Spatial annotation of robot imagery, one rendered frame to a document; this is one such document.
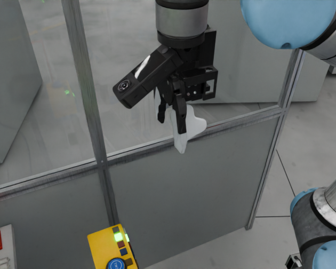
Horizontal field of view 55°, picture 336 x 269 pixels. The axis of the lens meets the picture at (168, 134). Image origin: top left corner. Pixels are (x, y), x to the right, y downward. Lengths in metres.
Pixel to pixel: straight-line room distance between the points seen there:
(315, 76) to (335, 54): 2.90
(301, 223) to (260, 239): 1.43
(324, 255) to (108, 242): 0.54
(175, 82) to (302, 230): 0.49
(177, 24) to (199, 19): 0.03
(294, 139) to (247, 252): 1.21
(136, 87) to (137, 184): 0.95
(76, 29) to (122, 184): 0.69
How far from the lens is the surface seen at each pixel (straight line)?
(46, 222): 1.43
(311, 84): 3.30
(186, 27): 0.46
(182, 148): 0.56
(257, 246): 2.23
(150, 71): 0.49
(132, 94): 0.48
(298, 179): 2.66
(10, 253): 1.27
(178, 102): 0.50
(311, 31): 0.32
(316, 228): 0.81
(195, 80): 0.51
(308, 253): 0.80
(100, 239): 0.95
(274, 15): 0.30
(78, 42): 0.97
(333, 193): 0.78
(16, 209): 1.34
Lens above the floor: 1.88
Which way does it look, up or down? 42 degrees down
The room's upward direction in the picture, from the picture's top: straight up
